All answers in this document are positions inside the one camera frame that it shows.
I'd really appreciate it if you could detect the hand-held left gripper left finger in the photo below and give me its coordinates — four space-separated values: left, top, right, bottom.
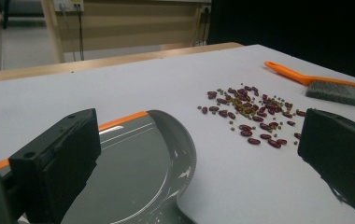
7 107 103 224

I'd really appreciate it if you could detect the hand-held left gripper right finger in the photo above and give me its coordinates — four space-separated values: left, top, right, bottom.
297 107 355 224

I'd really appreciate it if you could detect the orange handled grey brush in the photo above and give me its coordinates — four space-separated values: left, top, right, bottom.
263 60 355 110

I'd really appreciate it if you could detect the grey dustpan with orange edge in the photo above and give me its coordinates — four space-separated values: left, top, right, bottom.
0 109 198 224

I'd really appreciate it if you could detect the pile of red and green beans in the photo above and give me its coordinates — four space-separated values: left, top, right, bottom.
197 82 307 149

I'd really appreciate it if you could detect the dark curtain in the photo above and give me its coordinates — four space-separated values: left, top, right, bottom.
207 0 355 84

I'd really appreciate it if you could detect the grey cable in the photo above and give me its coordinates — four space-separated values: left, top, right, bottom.
59 3 78 63

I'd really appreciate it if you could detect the black cable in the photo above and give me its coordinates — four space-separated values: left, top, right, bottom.
76 3 86 62

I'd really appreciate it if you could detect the wooden post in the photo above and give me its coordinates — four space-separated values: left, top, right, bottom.
39 0 66 64

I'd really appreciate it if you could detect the white wall socket strip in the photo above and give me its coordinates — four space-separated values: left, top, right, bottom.
53 0 85 13

